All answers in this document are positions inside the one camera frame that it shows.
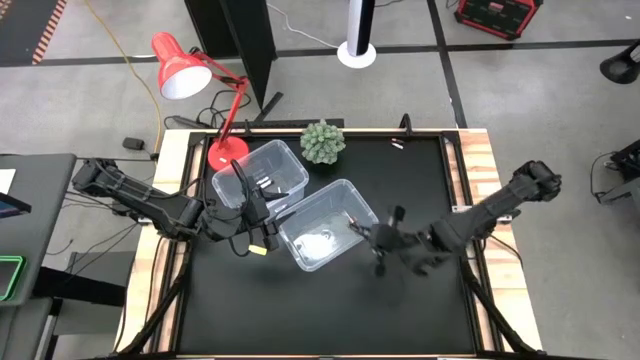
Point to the black table frame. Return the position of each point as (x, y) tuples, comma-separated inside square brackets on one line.
[(155, 315)]

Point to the clear plastic bin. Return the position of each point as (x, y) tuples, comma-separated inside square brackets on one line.
[(325, 220), (275, 160)]

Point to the black mat orange striped edge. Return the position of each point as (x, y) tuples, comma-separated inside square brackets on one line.
[(25, 30)]

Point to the white black pole stand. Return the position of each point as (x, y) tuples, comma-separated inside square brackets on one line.
[(356, 55)]

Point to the black grey equipment stand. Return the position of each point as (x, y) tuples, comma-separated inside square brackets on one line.
[(630, 157)]

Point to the black partition panel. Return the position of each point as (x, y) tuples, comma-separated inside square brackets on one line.
[(245, 40)]

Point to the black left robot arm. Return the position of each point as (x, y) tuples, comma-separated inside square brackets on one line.
[(145, 200)]

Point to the green succulent in pot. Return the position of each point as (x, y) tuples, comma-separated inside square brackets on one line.
[(322, 142)]

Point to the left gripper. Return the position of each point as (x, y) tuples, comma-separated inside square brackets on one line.
[(257, 212)]

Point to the black power strip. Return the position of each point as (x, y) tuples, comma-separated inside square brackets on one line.
[(300, 123)]

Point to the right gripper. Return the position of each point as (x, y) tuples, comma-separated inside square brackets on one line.
[(400, 245)]

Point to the red and black case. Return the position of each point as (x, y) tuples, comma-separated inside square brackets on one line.
[(495, 17)]

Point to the red desk lamp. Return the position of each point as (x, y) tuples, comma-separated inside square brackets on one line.
[(225, 150)]

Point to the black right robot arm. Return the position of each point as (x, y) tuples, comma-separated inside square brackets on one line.
[(480, 215)]

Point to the dark tablet device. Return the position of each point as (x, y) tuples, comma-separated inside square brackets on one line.
[(12, 206)]

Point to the yellow tag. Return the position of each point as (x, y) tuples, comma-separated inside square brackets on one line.
[(258, 249)]

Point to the black round stand base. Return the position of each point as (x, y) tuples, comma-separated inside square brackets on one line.
[(622, 67)]

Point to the grey desk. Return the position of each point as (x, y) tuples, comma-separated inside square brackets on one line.
[(45, 225)]

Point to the green framed tablet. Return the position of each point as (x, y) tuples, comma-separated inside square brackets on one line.
[(7, 277)]

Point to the black power adapter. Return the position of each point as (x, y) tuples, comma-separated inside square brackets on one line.
[(133, 143)]

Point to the white paper sheet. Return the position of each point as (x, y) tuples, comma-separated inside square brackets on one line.
[(6, 181)]

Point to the black camera clamp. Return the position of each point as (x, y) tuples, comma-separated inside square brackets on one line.
[(406, 127)]

